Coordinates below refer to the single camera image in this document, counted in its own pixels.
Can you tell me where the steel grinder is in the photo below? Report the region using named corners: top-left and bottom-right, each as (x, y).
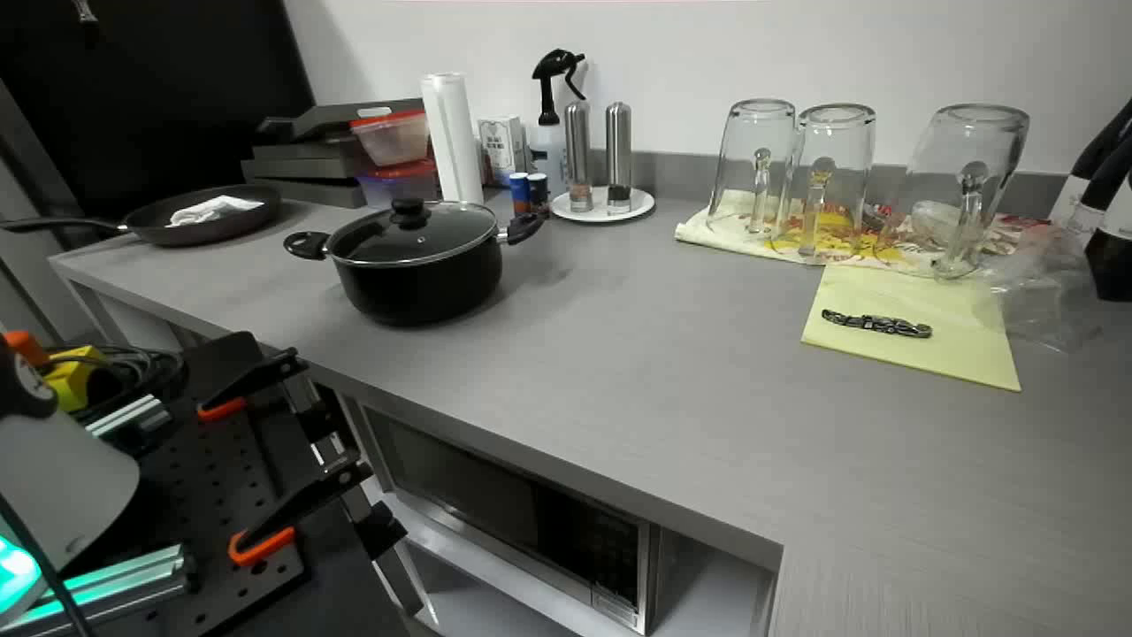
top-left (601, 101), bottom-right (638, 204)
top-left (562, 101), bottom-right (596, 216)

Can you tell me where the white paper towel roll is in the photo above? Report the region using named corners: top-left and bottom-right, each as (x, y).
top-left (417, 70), bottom-right (488, 204)

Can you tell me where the large upturned clear glass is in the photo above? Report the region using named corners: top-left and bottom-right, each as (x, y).
top-left (902, 102), bottom-right (1033, 283)

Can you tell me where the small blue can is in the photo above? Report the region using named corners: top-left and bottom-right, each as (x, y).
top-left (504, 169), bottom-right (550, 225)

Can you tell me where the built-in steel microwave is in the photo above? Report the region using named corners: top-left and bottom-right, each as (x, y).
top-left (349, 398), bottom-right (665, 637)

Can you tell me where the white crumpled wrapper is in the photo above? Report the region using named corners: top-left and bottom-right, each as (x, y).
top-left (166, 190), bottom-right (269, 230)

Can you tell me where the patterned yellow dish towel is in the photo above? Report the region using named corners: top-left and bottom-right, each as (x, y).
top-left (673, 187), bottom-right (1064, 283)

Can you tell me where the yellow tool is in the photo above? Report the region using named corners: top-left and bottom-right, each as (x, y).
top-left (40, 342), bottom-right (111, 417)

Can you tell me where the glass lid with black knob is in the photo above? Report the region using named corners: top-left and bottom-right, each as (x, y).
top-left (324, 194), bottom-right (504, 265)

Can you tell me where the upturned clear drinking glass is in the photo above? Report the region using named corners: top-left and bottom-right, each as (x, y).
top-left (790, 101), bottom-right (882, 259)
top-left (704, 97), bottom-right (804, 247)

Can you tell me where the black perforated board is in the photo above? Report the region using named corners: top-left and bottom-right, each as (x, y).
top-left (68, 331), bottom-right (417, 637)

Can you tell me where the black frying pan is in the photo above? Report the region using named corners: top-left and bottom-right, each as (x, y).
top-left (0, 182), bottom-right (287, 253)

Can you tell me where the orange and black clamp handle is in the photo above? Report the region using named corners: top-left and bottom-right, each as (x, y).
top-left (0, 326), bottom-right (57, 420)

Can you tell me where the black clamp with orange tip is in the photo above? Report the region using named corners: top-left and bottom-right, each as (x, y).
top-left (221, 451), bottom-right (373, 570)
top-left (192, 346), bottom-right (316, 430)

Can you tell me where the clear plastic bag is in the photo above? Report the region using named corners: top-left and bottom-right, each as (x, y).
top-left (977, 216), bottom-right (1107, 353)

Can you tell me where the aluminium extrusion bar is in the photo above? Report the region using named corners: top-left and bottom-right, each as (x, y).
top-left (0, 542), bottom-right (197, 637)
top-left (81, 388), bottom-right (168, 444)

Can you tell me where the small white box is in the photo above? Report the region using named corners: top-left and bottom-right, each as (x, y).
top-left (474, 112), bottom-right (530, 182)

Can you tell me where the black cooking pot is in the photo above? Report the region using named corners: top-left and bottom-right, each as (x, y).
top-left (279, 208), bottom-right (549, 331)

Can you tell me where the spray bottle with black trigger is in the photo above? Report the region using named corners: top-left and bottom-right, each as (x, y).
top-left (527, 46), bottom-right (590, 199)

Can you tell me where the clear container with red lid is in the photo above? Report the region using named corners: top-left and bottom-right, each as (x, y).
top-left (348, 102), bottom-right (435, 169)

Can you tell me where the plain yellow mat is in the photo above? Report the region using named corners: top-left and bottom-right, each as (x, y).
top-left (800, 259), bottom-right (1026, 398)

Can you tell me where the round white plate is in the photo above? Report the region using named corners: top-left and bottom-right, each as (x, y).
top-left (549, 183), bottom-right (656, 227)

